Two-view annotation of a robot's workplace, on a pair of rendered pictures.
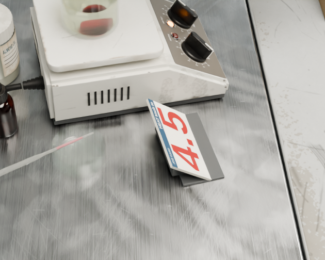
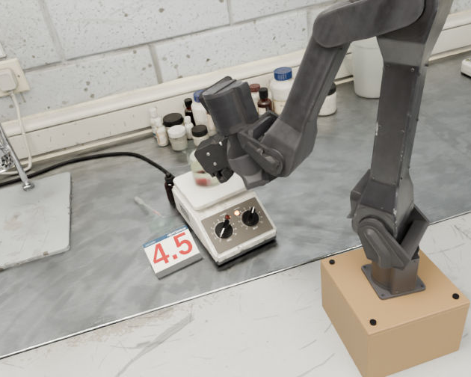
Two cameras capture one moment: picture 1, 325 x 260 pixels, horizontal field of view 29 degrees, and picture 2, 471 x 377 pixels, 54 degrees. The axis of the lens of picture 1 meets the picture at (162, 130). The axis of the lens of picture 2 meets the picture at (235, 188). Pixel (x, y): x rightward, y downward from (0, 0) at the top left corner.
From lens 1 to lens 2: 0.85 m
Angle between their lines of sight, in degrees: 62
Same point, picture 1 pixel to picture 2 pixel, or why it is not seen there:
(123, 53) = (188, 195)
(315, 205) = (146, 323)
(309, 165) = (176, 316)
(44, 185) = (143, 220)
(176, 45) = (219, 219)
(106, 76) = (183, 201)
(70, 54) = (182, 182)
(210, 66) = (219, 242)
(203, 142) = (180, 264)
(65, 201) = (136, 229)
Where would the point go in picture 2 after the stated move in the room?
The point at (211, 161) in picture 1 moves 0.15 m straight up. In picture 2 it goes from (167, 270) to (147, 206)
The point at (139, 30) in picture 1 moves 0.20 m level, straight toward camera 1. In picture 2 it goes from (207, 196) to (102, 221)
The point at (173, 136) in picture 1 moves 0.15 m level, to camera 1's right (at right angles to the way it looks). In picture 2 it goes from (167, 244) to (169, 306)
